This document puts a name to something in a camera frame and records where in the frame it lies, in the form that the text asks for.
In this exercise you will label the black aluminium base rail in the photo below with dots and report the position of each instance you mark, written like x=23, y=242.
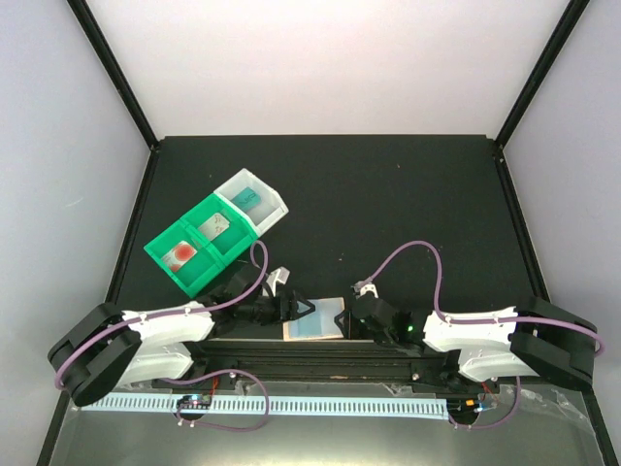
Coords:
x=339, y=361

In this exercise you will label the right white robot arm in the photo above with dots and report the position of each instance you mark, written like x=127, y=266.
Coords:
x=533, y=339

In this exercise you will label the right black frame post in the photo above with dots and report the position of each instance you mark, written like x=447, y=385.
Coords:
x=550, y=52

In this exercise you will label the teal VIP credit card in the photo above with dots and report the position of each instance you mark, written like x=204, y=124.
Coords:
x=246, y=200

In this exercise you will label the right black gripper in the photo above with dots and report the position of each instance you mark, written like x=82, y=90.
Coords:
x=349, y=329

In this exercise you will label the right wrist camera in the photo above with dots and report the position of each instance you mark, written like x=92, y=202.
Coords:
x=361, y=289

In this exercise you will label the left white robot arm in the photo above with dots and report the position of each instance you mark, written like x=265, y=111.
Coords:
x=111, y=347

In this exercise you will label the white slotted cable duct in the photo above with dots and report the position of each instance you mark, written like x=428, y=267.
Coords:
x=161, y=403

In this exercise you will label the right controller board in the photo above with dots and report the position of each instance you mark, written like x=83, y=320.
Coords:
x=470, y=405

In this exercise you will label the controller board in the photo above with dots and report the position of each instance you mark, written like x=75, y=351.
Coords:
x=194, y=402
x=470, y=405

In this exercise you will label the green bin near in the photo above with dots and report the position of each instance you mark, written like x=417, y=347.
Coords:
x=198, y=272

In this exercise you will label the green bin middle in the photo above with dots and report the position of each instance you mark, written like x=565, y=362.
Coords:
x=230, y=244

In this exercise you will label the white translucent bin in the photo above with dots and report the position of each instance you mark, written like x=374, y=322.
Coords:
x=266, y=215

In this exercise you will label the green bin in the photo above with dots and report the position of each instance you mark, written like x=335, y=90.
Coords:
x=198, y=272
x=230, y=244

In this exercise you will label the left black frame post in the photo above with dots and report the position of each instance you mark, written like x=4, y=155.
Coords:
x=105, y=54

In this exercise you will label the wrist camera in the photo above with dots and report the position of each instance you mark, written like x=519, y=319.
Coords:
x=278, y=277
x=361, y=289

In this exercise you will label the floral card in bin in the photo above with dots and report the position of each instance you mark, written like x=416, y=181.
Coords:
x=214, y=226

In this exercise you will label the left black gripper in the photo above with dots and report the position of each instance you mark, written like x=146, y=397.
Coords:
x=291, y=307

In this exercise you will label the tan card holder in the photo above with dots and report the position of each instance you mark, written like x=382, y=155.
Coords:
x=328, y=308

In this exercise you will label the left controller board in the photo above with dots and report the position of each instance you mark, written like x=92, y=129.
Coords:
x=194, y=402

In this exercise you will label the red dot card in bin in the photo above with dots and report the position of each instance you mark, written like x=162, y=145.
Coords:
x=178, y=256

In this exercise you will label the black frame post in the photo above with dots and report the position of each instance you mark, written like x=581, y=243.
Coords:
x=550, y=52
x=105, y=54

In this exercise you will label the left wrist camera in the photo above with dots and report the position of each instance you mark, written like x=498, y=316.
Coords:
x=278, y=277

